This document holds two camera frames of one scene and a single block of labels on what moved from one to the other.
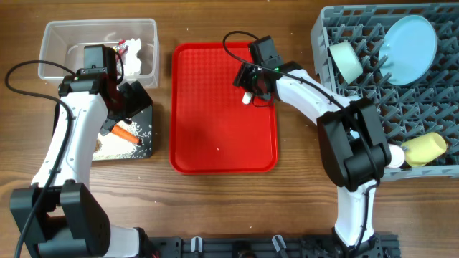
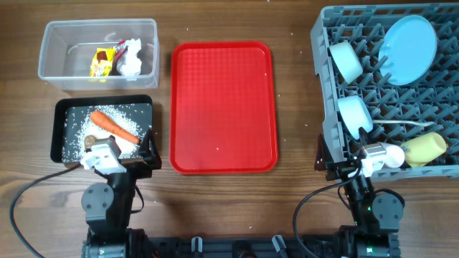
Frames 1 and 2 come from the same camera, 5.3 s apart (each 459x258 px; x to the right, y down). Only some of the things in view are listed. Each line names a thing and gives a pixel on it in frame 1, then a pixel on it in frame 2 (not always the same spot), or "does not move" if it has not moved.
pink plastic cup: [397, 156] does not move
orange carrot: [125, 134] does not move
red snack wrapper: [121, 48] does not move
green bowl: [346, 60] does not move
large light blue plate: [407, 49] does not move
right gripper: [242, 79] → [325, 160]
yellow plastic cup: [421, 150] does not move
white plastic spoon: [247, 97] → [404, 122]
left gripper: [139, 99] → [149, 154]
